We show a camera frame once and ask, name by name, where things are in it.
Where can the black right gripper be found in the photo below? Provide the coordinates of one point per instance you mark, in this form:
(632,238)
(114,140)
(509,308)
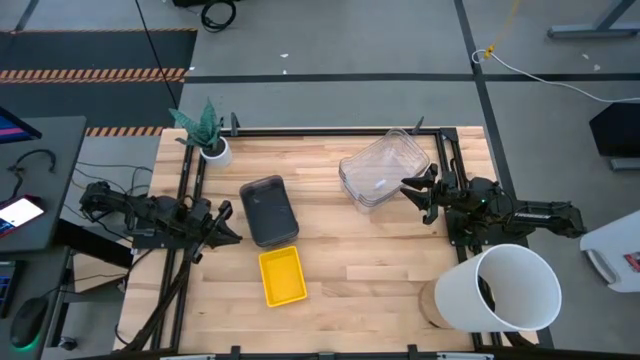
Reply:
(450,195)

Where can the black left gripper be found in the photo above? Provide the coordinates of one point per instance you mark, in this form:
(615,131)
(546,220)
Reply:
(202,225)

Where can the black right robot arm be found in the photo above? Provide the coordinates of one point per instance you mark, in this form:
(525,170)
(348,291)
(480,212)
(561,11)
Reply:
(540,217)

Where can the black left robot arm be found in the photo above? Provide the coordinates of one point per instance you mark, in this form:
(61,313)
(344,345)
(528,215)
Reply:
(150,212)

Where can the white round plant pot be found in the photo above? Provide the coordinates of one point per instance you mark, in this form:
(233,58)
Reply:
(220,159)

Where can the green artificial snake plant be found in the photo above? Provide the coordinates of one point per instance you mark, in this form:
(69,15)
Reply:
(202,130)

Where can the round wooden lamp base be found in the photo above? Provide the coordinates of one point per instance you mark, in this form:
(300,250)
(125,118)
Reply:
(427,305)

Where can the white cylindrical bucket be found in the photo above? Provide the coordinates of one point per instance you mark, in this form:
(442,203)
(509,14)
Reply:
(460,300)

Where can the grey side desk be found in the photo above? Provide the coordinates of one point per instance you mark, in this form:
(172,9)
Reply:
(65,150)

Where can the black caster wheel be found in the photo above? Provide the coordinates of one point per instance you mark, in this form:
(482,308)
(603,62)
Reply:
(67,343)

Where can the black box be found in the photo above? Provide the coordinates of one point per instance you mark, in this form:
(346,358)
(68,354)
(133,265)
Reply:
(617,130)

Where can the smartphone with lit screen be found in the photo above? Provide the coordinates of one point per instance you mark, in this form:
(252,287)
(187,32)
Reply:
(20,212)

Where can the black computer mouse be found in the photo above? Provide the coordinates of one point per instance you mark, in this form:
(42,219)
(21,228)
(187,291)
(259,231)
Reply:
(27,322)

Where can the black hazard-striped floor mat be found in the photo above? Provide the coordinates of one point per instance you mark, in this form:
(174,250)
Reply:
(100,50)

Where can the black keyboard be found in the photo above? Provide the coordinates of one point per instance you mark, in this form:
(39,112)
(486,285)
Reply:
(6,290)

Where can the grey metal table leg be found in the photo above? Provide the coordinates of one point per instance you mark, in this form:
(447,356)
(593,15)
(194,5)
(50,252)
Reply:
(590,31)

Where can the computer monitor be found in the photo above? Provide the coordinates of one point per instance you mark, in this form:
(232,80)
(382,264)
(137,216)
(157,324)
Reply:
(15,131)

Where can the black frame clamp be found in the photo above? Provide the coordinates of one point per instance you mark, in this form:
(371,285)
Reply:
(419,125)
(234,122)

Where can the black aluminium table frame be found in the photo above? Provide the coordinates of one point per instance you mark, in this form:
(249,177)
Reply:
(300,132)

